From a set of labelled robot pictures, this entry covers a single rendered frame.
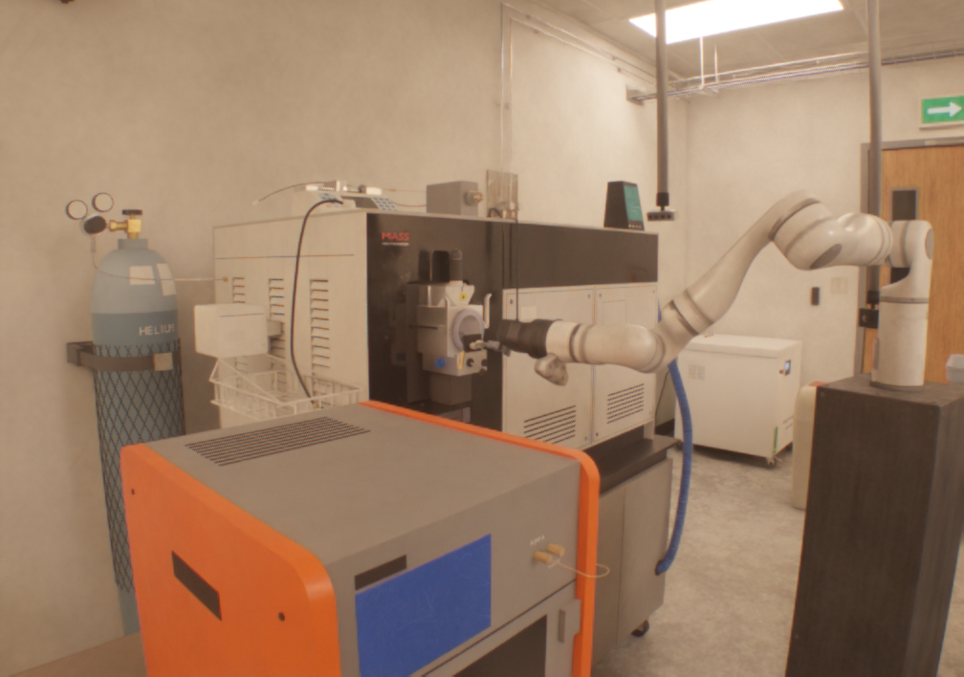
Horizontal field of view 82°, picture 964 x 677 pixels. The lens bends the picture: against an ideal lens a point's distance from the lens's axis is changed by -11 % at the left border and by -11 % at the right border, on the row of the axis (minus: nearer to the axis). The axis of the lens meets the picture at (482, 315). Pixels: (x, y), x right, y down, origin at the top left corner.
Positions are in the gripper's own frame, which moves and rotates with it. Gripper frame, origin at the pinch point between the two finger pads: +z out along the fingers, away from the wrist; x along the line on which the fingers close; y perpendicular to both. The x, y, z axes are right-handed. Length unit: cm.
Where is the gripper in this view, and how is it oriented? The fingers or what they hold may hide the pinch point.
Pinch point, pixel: (480, 344)
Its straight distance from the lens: 123.5
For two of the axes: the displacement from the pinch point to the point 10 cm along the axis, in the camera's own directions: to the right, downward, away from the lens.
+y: 3.1, -9.2, 2.5
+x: -6.0, -3.9, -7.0
